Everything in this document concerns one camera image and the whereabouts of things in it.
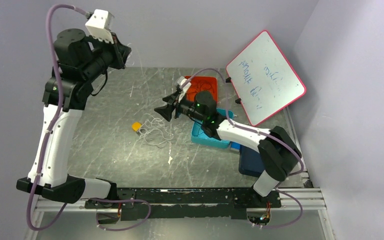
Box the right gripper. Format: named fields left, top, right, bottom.
left=154, top=91, right=206, bottom=123

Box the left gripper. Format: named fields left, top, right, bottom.
left=83, top=30, right=133, bottom=82

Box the brown cable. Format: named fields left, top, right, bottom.
left=188, top=77, right=217, bottom=97

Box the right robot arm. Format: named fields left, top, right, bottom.
left=154, top=89, right=304, bottom=207

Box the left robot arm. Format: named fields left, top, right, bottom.
left=16, top=28, right=132, bottom=208

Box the orange square tray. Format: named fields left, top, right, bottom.
left=184, top=76, right=218, bottom=102

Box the yellow grey block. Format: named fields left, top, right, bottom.
left=131, top=122, right=143, bottom=132

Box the light blue square tray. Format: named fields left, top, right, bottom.
left=190, top=120, right=231, bottom=149

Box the blue white block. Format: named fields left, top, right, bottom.
left=229, top=142, right=241, bottom=153

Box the pink framed whiteboard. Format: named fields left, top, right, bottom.
left=225, top=30, right=307, bottom=127

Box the dark blue square tray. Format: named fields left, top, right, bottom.
left=238, top=145, right=265, bottom=178

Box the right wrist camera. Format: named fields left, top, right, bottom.
left=176, top=76, right=192, bottom=102

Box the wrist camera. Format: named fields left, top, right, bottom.
left=176, top=76, right=192, bottom=102
left=85, top=9, right=114, bottom=44

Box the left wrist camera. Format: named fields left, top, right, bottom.
left=85, top=9, right=114, bottom=44

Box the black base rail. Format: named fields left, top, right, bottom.
left=84, top=187, right=282, bottom=221

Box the aluminium frame rail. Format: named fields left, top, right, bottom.
left=24, top=187, right=337, bottom=240

